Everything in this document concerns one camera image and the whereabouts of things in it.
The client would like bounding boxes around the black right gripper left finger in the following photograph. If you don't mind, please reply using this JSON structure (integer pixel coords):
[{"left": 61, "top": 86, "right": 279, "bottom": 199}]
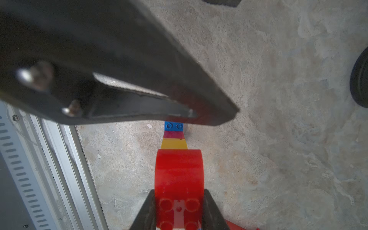
[{"left": 129, "top": 190, "right": 156, "bottom": 230}]

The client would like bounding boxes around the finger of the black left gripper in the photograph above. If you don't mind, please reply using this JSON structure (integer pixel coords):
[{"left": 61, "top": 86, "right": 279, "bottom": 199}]
[{"left": 1, "top": 1, "right": 239, "bottom": 126}]

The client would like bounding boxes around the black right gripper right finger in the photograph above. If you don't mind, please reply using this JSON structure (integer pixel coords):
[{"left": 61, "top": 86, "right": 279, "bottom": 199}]
[{"left": 202, "top": 189, "right": 230, "bottom": 230}]

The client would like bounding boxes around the red lego brick top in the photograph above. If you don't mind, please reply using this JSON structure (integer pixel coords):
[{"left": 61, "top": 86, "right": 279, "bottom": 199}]
[{"left": 154, "top": 149, "right": 204, "bottom": 230}]

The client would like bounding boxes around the red lego brick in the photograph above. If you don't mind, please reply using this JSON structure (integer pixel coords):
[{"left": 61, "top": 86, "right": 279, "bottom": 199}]
[
  {"left": 226, "top": 220, "right": 246, "bottom": 230},
  {"left": 154, "top": 149, "right": 204, "bottom": 230},
  {"left": 163, "top": 130, "right": 185, "bottom": 139}
]

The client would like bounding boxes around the yellow lego brick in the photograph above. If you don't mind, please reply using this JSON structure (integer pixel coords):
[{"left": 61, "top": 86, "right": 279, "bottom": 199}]
[{"left": 161, "top": 139, "right": 188, "bottom": 150}]

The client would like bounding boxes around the dark blue lego brick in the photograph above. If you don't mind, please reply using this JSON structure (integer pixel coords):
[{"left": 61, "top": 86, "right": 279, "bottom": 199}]
[{"left": 164, "top": 121, "right": 183, "bottom": 132}]

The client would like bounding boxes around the aluminium rail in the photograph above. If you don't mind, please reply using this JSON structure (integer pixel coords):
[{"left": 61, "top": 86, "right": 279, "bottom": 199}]
[{"left": 1, "top": 102, "right": 108, "bottom": 230}]

